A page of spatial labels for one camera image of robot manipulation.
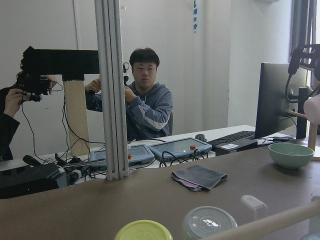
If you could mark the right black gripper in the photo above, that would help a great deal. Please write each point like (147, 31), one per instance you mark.
(307, 56)

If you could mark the pink cup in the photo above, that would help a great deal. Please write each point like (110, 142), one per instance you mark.
(311, 109)

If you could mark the light blue cup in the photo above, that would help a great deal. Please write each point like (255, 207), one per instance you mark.
(312, 236)

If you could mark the yellow cup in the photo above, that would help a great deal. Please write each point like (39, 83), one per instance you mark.
(143, 230)

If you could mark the black monitor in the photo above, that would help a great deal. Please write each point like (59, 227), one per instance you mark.
(277, 96)

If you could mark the black keyboard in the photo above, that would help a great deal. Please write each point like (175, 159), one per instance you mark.
(231, 137)

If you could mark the green bowl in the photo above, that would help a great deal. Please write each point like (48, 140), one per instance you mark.
(290, 155)

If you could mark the grey folded cloth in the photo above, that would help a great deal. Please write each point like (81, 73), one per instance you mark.
(198, 178)

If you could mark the seated man blue hoodie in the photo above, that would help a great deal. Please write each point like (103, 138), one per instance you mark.
(148, 104)

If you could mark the teach pendant tablet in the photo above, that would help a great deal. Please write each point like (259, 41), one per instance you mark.
(138, 155)
(182, 148)

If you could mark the person in dark clothes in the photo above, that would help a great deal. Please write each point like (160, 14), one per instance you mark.
(11, 98)

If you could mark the black controller housing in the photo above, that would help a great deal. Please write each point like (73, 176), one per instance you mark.
(27, 180)

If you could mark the white wire cup rack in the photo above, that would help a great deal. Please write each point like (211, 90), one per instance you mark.
(272, 223)

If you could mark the aluminium frame post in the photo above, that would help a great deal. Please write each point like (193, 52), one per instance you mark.
(108, 27)

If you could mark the green handled reach grabber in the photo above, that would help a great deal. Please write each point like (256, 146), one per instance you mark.
(85, 163)

